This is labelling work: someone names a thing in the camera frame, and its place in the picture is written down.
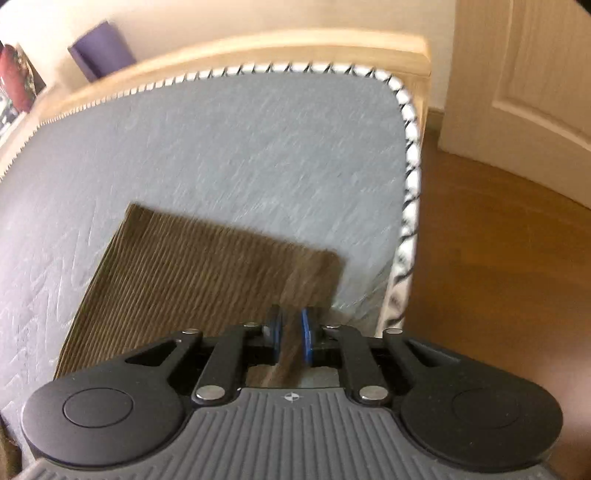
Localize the brown corduroy pants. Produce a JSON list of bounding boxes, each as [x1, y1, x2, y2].
[[0, 203, 346, 480]]

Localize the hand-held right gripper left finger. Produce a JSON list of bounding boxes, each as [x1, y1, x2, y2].
[[124, 304, 283, 408]]

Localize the cream panelled door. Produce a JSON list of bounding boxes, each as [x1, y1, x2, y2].
[[437, 0, 591, 209]]

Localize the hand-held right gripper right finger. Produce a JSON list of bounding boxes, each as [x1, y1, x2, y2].
[[301, 308, 455, 408]]

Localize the grey quilted mattress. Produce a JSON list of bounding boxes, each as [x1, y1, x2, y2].
[[0, 62, 424, 422]]

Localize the purple box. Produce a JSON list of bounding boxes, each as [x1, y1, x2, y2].
[[67, 21, 136, 82]]

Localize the light wooden bed frame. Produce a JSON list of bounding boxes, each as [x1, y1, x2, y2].
[[0, 28, 432, 173]]

